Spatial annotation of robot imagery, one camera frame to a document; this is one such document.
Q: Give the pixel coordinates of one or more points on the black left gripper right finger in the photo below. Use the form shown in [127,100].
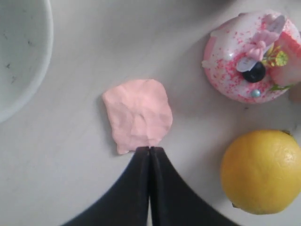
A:
[173,202]

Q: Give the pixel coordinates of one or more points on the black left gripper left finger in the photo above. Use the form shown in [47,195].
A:
[126,202]

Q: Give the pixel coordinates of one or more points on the pink putty blob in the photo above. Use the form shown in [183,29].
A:
[139,114]

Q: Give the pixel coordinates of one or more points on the yellow lemon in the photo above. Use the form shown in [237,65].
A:
[261,171]

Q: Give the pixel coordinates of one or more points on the pink toy cake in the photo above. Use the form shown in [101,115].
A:
[255,57]

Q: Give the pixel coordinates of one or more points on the white ceramic bowl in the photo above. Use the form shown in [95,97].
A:
[26,42]

